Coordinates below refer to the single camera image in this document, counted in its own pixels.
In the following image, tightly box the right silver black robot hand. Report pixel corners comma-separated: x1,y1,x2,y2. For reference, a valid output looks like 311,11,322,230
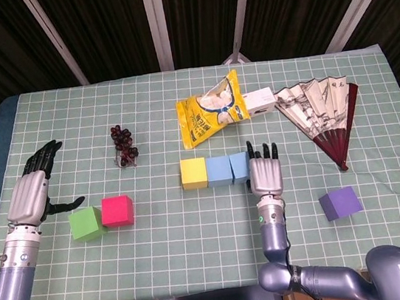
239,136,286,202

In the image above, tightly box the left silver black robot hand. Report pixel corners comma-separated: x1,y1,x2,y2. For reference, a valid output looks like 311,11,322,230
0,136,89,229

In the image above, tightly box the light blue foam cube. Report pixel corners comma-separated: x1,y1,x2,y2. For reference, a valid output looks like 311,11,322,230
204,154,235,189
228,151,255,185

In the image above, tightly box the yellow foam cube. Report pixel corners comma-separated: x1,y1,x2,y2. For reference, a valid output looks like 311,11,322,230
179,156,210,192

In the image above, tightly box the pink-red foam cube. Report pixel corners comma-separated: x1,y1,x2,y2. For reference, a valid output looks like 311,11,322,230
98,193,137,230

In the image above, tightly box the green foam cube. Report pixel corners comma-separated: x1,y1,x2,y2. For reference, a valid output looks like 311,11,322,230
67,204,109,245

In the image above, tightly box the small white cardboard box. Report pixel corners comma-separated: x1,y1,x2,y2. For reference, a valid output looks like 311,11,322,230
242,86,279,118

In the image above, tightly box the purple foam cube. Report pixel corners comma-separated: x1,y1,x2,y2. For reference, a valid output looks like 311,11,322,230
317,183,366,223

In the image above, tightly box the painted paper folding fan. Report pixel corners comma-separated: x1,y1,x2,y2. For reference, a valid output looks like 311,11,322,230
272,73,370,180

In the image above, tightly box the yellow snack bag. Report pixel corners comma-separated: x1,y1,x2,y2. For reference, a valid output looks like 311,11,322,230
171,68,254,151

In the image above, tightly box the dark red grape bunch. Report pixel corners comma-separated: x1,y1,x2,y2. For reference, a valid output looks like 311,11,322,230
108,122,142,170

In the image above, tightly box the green checked tablecloth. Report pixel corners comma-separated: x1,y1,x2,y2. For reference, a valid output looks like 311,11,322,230
0,38,400,300

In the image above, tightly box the dark pleated curtain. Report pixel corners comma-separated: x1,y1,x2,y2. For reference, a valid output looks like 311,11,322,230
0,0,400,179

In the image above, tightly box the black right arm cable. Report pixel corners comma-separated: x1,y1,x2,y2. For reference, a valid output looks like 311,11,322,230
276,194,336,300

